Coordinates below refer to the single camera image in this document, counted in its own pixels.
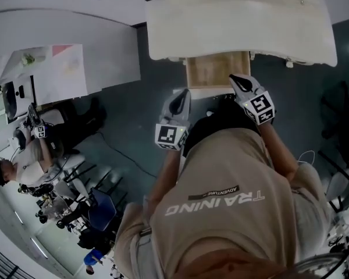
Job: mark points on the person's right forearm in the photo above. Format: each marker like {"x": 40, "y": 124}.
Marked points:
{"x": 279, "y": 153}

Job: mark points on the person's beige printed t-shirt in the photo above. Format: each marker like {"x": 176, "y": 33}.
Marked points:
{"x": 227, "y": 214}

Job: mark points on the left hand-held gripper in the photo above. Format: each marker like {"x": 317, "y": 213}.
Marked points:
{"x": 168, "y": 135}

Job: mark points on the small potted plant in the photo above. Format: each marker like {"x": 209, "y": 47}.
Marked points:
{"x": 27, "y": 59}

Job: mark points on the black office chair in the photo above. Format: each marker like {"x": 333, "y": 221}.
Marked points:
{"x": 343, "y": 121}

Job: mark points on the white office chair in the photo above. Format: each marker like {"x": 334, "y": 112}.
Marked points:
{"x": 71, "y": 163}

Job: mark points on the person's black trousers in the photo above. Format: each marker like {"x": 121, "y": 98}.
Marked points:
{"x": 218, "y": 126}

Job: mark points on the person's left forearm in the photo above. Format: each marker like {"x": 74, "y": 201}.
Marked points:
{"x": 165, "y": 176}

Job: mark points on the wooden drawer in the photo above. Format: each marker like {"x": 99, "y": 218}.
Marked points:
{"x": 212, "y": 68}

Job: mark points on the white desk with cubby shelf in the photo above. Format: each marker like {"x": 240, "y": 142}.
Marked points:
{"x": 61, "y": 74}

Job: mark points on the blue chair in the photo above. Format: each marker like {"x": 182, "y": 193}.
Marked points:
{"x": 101, "y": 209}

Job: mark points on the person's right shoe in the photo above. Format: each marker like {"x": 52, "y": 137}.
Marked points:
{"x": 210, "y": 113}

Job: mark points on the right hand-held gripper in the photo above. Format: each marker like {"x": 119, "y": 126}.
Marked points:
{"x": 260, "y": 106}

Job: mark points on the head-worn camera mount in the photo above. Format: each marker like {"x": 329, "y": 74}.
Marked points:
{"x": 328, "y": 267}

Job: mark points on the cream vanity dressing table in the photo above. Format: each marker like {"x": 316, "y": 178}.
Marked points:
{"x": 238, "y": 25}

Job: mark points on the pink panel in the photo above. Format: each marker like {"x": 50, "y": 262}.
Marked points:
{"x": 61, "y": 49}

